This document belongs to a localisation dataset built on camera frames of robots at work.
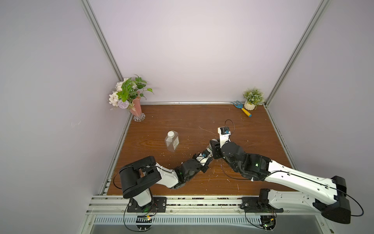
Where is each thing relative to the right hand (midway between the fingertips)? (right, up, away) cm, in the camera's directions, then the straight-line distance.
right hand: (212, 140), depth 69 cm
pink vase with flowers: (-48, +24, +14) cm, 55 cm away
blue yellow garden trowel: (+30, +20, +49) cm, 61 cm away
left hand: (+1, -10, +11) cm, 15 cm away
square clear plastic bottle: (-22, -6, +19) cm, 30 cm away
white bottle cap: (-23, +1, +15) cm, 27 cm away
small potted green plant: (+37, +26, +37) cm, 59 cm away
